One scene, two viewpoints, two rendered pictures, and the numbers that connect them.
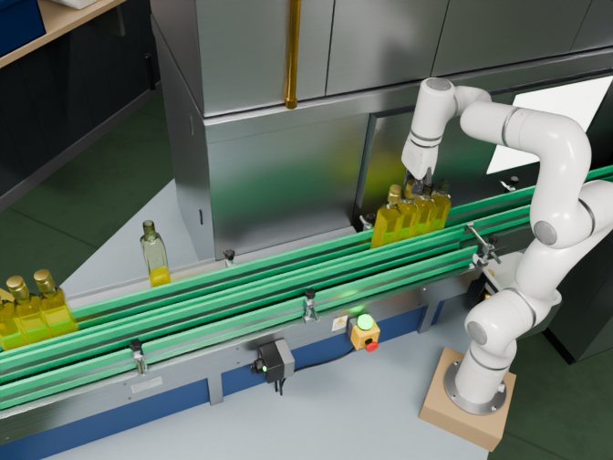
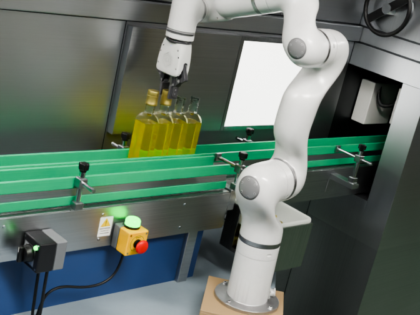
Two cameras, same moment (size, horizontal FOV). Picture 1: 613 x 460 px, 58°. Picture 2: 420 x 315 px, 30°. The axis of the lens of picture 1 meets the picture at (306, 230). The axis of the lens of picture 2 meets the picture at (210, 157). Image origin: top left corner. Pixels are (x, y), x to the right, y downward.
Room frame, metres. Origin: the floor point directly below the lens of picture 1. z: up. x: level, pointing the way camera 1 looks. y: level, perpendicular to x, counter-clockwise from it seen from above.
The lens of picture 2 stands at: (-0.99, 0.34, 1.86)
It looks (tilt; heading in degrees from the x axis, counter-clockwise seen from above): 17 degrees down; 340
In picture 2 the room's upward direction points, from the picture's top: 13 degrees clockwise
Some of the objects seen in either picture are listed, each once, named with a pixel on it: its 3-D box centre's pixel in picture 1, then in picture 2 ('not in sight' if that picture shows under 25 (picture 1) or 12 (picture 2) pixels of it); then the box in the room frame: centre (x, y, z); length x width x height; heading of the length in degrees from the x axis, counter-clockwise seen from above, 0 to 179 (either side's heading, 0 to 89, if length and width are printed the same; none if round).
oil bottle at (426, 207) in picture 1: (418, 222); (170, 144); (1.25, -0.34, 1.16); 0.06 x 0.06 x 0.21; 26
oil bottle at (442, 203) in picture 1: (433, 218); (185, 144); (1.27, -0.40, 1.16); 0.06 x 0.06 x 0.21; 26
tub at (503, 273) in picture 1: (516, 288); (269, 220); (1.17, -0.70, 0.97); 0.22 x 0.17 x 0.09; 27
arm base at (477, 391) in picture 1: (482, 370); (252, 270); (0.88, -0.55, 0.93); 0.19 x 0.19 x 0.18
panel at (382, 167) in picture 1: (489, 136); (224, 82); (1.50, -0.56, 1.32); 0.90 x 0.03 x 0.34; 117
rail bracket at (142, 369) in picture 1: (140, 365); not in sight; (0.69, 0.37, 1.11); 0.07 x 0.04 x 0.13; 27
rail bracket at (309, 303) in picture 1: (312, 312); (85, 190); (0.90, -0.04, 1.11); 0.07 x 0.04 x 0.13; 27
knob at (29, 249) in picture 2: (256, 367); (24, 253); (0.80, 0.10, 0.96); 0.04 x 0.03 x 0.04; 27
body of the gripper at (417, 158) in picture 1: (420, 152); (175, 55); (1.22, -0.29, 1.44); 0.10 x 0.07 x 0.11; 26
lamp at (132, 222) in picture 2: (365, 321); (132, 222); (0.96, -0.20, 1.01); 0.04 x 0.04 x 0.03
